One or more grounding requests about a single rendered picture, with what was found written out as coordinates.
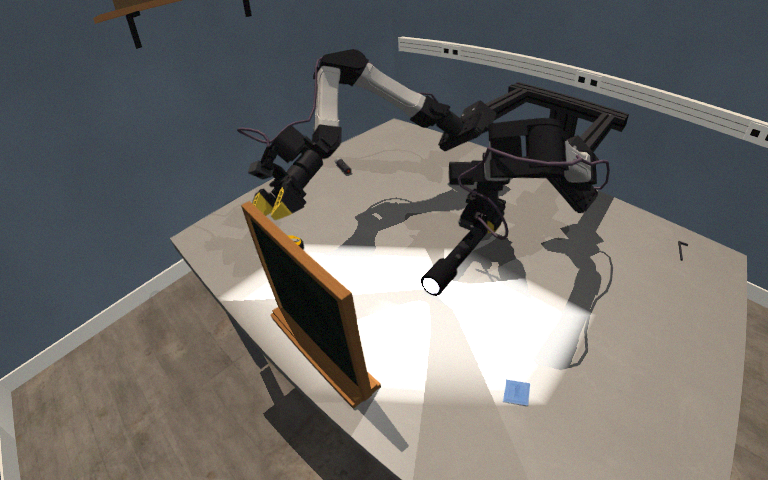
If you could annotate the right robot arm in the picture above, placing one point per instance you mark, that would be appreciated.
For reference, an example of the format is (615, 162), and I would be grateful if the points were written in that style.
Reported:
(424, 111)

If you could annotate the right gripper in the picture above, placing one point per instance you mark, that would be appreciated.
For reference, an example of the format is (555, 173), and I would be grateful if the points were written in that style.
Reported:
(290, 198)

